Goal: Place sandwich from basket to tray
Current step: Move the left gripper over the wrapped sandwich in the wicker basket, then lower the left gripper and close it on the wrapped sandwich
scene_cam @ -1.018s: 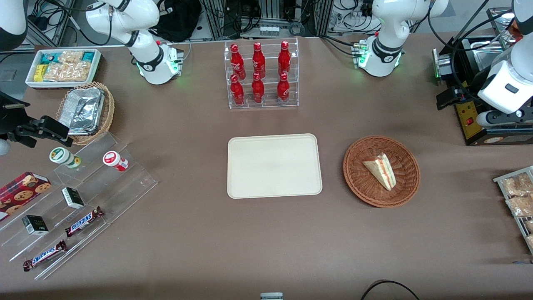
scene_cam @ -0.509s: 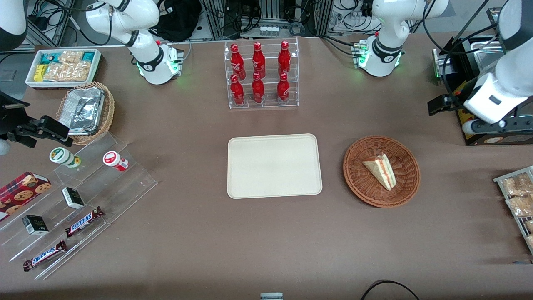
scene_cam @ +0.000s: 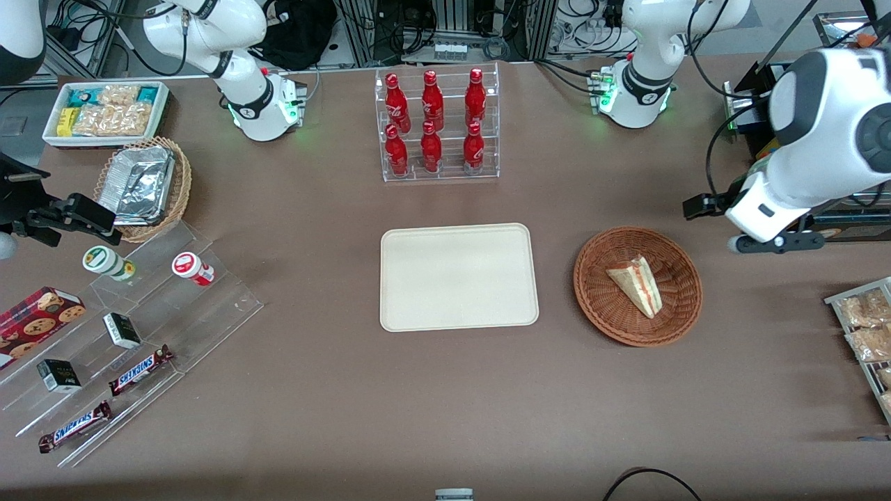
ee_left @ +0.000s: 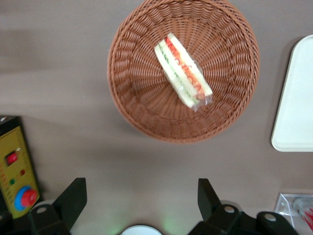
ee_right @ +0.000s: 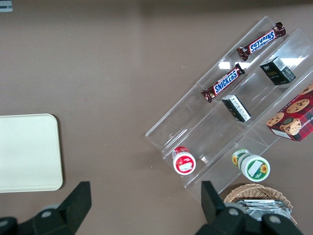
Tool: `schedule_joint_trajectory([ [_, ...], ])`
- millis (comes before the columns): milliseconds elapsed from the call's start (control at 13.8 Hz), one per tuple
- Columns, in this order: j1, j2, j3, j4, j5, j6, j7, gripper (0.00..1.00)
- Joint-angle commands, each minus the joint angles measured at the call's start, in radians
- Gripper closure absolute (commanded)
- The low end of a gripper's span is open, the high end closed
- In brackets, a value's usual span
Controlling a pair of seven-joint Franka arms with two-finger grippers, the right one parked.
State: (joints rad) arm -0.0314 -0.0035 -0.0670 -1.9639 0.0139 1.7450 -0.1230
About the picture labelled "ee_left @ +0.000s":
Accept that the clear acrylic holder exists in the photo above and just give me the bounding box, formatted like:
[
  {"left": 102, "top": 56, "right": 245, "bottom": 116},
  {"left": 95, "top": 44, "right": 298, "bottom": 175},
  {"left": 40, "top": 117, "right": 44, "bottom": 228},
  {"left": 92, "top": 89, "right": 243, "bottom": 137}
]
[{"left": 274, "top": 193, "right": 313, "bottom": 232}]

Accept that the plastic-wrapped sandwich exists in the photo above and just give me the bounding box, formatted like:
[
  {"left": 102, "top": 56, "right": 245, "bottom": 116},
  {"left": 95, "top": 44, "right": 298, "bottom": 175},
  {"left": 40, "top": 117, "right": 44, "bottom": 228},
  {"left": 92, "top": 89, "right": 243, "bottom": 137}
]
[{"left": 154, "top": 32, "right": 213, "bottom": 113}]

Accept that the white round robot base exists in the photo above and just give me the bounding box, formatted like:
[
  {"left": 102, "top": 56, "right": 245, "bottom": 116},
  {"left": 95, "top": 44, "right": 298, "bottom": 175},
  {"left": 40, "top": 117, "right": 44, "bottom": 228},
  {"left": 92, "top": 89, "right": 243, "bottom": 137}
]
[{"left": 120, "top": 225, "right": 163, "bottom": 235}]

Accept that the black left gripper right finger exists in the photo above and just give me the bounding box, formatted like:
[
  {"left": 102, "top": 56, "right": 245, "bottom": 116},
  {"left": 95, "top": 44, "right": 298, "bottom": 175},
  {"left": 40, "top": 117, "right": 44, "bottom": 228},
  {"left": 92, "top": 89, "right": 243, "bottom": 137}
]
[{"left": 187, "top": 178, "right": 299, "bottom": 235}]

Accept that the brown wicker basket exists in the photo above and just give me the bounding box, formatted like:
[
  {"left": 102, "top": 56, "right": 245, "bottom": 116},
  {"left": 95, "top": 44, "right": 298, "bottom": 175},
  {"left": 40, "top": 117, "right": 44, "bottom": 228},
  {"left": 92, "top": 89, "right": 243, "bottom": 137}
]
[{"left": 107, "top": 0, "right": 261, "bottom": 144}]

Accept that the yellow control box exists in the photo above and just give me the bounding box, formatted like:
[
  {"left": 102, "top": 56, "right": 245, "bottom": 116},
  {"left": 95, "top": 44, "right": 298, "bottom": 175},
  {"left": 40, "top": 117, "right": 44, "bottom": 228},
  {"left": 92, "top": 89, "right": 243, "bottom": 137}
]
[{"left": 0, "top": 116, "right": 41, "bottom": 219}]

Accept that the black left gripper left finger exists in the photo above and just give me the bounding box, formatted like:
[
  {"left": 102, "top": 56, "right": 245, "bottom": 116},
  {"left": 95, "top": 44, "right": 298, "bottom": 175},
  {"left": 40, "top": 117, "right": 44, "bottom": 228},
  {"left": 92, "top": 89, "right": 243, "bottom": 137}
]
[{"left": 0, "top": 177, "right": 88, "bottom": 235}]

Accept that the white plastic tray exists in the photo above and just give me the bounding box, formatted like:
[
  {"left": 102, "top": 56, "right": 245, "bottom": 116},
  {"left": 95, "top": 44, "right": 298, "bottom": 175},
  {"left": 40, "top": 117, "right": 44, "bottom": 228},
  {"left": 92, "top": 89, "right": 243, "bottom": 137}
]
[{"left": 270, "top": 34, "right": 313, "bottom": 153}]

